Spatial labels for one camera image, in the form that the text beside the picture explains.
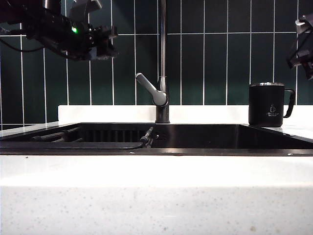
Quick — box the dark metal faucet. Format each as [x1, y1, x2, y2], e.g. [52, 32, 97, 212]
[156, 0, 171, 124]

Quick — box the black sink tray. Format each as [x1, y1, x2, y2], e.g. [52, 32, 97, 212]
[0, 141, 144, 150]

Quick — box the black kitchen sink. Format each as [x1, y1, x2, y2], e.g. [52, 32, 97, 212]
[0, 122, 313, 157]

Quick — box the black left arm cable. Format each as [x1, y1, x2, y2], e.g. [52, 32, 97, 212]
[0, 36, 46, 53]

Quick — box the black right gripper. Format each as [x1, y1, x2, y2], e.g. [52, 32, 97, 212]
[286, 14, 313, 81]

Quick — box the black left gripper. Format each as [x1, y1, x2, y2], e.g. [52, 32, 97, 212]
[60, 16, 120, 61]

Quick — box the black steel mug with logo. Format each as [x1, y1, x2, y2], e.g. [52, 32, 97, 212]
[248, 82, 296, 128]

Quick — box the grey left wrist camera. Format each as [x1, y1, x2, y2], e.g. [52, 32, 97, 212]
[69, 0, 103, 18]

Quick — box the black roll-up drain rack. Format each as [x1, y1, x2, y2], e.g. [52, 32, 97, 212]
[31, 126, 154, 149]

